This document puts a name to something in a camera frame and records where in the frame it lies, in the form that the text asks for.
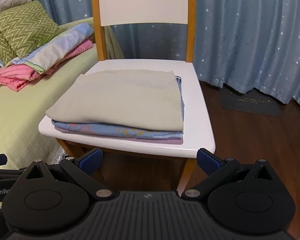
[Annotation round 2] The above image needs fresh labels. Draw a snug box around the blue patterned folded garment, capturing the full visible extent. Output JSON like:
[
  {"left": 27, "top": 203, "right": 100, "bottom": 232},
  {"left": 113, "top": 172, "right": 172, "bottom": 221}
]
[{"left": 51, "top": 75, "right": 186, "bottom": 140}]

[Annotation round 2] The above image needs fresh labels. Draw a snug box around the green zigzag pillow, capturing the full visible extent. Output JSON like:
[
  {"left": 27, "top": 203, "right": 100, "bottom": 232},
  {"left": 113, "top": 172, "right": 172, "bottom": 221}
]
[{"left": 0, "top": 1, "right": 61, "bottom": 65}]

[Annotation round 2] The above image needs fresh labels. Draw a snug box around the green covered sofa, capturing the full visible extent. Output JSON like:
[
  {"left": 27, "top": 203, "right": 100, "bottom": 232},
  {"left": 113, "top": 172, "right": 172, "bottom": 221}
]
[{"left": 0, "top": 47, "right": 98, "bottom": 170}]

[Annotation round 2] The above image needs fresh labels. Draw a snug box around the pink folded towel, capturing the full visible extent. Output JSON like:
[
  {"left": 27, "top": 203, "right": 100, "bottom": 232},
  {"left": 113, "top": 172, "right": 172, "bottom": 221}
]
[{"left": 0, "top": 39, "right": 93, "bottom": 92}]

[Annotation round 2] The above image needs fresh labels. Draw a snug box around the dark floor mat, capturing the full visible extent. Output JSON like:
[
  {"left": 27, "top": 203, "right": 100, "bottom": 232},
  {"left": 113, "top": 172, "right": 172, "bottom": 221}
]
[{"left": 218, "top": 86, "right": 283, "bottom": 118}]

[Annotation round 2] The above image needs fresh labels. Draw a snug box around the blue star curtain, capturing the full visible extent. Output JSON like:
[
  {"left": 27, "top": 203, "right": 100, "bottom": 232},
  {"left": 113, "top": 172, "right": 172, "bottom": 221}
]
[{"left": 38, "top": 0, "right": 300, "bottom": 105}]

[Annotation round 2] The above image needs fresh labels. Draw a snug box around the pastel patchwork folded sheet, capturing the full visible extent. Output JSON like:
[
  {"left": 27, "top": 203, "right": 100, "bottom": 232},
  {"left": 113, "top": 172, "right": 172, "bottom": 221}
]
[{"left": 0, "top": 22, "right": 94, "bottom": 74}]

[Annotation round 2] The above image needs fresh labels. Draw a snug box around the purple folded garment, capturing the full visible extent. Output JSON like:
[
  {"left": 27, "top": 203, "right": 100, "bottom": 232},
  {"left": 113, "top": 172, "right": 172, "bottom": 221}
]
[{"left": 55, "top": 127, "right": 183, "bottom": 145}]

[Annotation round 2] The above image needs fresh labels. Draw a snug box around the beige garment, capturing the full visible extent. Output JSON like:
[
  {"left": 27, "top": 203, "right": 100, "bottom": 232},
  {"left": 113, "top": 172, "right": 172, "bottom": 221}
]
[{"left": 45, "top": 69, "right": 184, "bottom": 132}]

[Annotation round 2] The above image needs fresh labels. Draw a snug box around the white wooden chair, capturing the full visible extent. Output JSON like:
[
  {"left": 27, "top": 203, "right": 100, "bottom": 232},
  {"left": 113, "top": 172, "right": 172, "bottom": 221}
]
[{"left": 39, "top": 0, "right": 216, "bottom": 193}]

